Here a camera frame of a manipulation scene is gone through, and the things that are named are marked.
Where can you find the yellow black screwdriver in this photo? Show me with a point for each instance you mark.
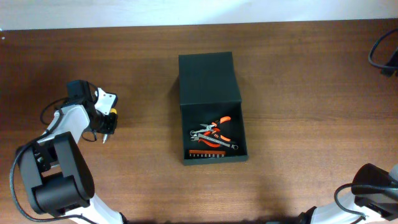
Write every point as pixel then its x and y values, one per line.
pixel 110 123

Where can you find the orange socket bit holder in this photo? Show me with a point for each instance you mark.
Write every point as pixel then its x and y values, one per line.
pixel 206 154

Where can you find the black open gift box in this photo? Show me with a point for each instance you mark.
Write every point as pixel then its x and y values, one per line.
pixel 209 91

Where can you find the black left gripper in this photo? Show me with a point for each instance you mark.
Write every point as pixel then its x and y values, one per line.
pixel 109 123

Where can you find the orange handled needle nose pliers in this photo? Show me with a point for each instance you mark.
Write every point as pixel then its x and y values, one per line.
pixel 213 125

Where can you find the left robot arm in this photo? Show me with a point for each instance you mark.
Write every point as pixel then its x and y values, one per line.
pixel 49 178

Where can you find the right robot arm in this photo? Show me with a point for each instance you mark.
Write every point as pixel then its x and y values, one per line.
pixel 370 197

